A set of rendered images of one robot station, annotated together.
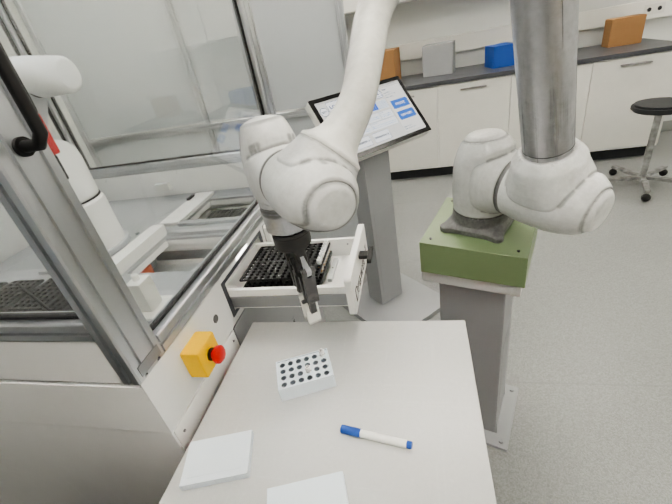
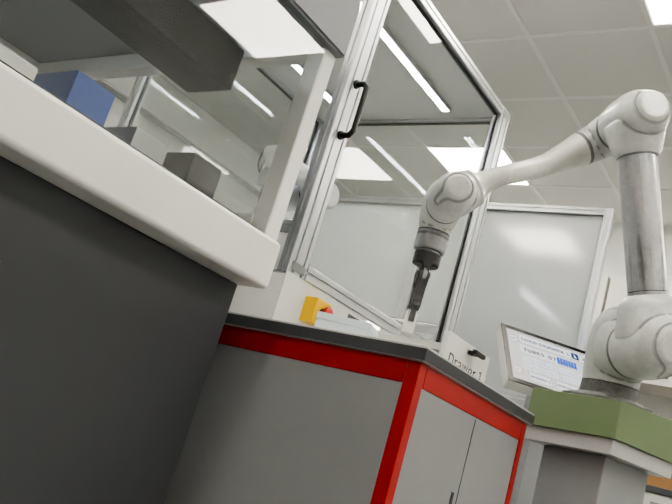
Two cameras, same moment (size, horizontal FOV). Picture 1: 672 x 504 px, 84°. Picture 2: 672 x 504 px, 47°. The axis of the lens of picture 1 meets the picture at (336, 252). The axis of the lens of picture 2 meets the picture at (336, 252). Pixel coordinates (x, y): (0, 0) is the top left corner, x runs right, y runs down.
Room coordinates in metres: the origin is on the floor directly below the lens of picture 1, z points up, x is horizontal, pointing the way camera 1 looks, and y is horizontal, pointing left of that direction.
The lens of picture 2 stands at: (-1.33, -0.45, 0.51)
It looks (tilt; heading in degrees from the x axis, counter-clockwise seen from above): 15 degrees up; 22
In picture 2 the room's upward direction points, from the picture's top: 17 degrees clockwise
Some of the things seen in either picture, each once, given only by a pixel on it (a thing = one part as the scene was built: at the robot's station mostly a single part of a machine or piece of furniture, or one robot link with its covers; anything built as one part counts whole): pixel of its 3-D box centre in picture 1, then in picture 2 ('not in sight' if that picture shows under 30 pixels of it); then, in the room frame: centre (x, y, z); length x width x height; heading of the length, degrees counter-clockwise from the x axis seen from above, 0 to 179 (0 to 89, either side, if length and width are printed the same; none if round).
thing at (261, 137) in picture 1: (274, 162); (441, 206); (0.66, 0.08, 1.25); 0.13 x 0.11 x 0.16; 22
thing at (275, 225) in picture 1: (286, 215); (430, 243); (0.67, 0.08, 1.14); 0.09 x 0.09 x 0.06
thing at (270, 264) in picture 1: (289, 269); not in sight; (0.92, 0.14, 0.87); 0.22 x 0.18 x 0.06; 74
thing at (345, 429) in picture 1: (375, 436); not in sight; (0.43, -0.01, 0.77); 0.14 x 0.02 x 0.02; 64
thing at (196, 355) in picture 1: (203, 354); (316, 312); (0.63, 0.33, 0.88); 0.07 x 0.05 x 0.07; 164
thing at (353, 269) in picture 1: (357, 265); (463, 363); (0.86, -0.05, 0.87); 0.29 x 0.02 x 0.11; 164
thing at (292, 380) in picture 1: (305, 373); not in sight; (0.60, 0.12, 0.78); 0.12 x 0.08 x 0.04; 96
